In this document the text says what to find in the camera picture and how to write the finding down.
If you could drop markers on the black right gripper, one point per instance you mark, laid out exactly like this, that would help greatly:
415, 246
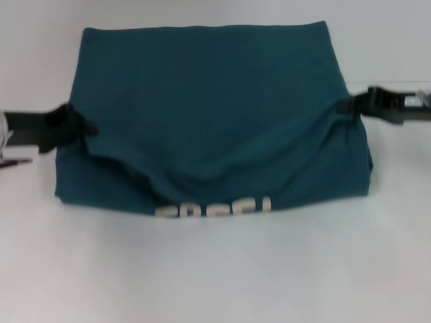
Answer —
400, 109

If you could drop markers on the teal blue shirt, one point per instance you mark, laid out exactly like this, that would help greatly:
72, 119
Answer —
208, 117

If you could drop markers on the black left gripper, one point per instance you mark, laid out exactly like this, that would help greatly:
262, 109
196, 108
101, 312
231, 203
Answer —
30, 129

